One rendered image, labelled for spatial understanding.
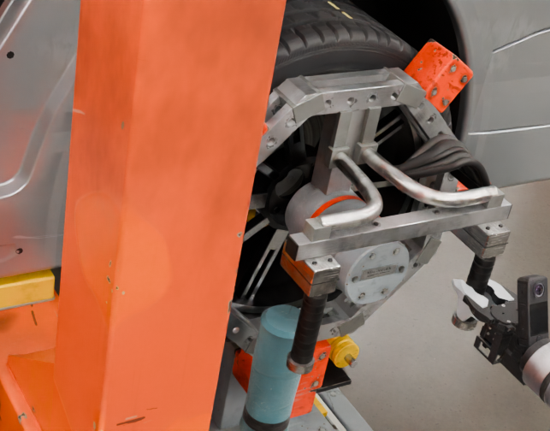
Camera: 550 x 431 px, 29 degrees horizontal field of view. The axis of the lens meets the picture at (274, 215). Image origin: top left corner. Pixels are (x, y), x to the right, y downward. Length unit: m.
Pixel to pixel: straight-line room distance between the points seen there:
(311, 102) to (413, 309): 1.59
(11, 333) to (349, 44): 0.73
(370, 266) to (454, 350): 1.36
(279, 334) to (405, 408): 1.11
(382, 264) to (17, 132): 0.62
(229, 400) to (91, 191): 1.13
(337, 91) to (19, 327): 0.65
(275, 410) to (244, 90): 0.89
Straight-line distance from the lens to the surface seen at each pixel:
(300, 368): 1.70
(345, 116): 1.75
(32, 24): 1.63
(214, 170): 1.17
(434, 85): 1.84
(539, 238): 3.75
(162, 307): 1.25
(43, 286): 1.87
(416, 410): 2.87
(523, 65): 2.20
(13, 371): 1.75
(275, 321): 1.81
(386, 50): 1.86
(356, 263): 1.74
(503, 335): 1.79
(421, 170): 1.80
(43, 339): 1.81
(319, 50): 1.78
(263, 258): 1.99
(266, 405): 1.90
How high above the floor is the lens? 1.84
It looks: 32 degrees down
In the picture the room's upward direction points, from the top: 11 degrees clockwise
